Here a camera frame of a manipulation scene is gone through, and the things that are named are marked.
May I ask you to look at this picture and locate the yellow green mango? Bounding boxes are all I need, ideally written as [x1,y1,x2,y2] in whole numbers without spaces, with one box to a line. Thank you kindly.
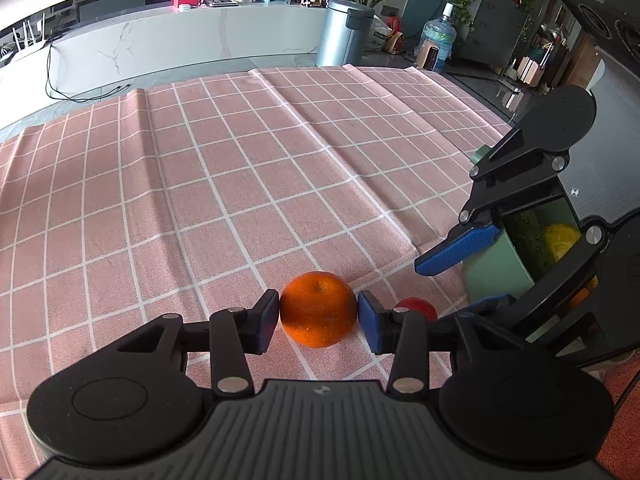
[544,222,580,263]

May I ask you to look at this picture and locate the orange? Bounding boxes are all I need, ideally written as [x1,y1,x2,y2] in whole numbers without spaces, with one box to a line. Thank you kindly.
[280,271,358,349]
[568,276,599,311]

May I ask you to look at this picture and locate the green cucumber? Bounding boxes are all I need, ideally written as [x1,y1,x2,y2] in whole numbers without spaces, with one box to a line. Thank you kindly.
[513,211,553,282]

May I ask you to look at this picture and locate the red cherry tomato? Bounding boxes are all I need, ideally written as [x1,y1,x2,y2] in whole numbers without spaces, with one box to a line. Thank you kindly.
[394,297,438,322]

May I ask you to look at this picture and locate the green colander bowl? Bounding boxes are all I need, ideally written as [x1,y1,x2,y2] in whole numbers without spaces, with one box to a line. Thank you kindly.
[459,144,576,306]

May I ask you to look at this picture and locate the pink checkered tablecloth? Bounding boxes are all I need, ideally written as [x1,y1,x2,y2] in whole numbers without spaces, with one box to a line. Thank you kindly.
[1,66,508,479]

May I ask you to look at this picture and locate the blue water bottle jug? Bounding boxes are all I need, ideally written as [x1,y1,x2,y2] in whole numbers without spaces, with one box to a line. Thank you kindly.
[416,2,457,73]

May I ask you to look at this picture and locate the grey cabinet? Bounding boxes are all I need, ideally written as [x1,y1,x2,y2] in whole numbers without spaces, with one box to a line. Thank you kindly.
[456,0,528,70]

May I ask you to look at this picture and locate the silver pedal trash bin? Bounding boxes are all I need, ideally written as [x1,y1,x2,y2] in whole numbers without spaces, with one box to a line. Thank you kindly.
[316,0,374,66]

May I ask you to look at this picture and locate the white marble tv console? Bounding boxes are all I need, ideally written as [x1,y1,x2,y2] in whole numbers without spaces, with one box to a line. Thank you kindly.
[1,3,326,127]

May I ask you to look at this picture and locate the white wifi router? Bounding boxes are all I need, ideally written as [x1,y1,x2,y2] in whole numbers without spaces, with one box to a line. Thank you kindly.
[12,12,46,54]

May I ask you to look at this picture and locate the black power cable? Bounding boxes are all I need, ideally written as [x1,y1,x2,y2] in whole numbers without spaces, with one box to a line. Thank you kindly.
[44,41,132,104]

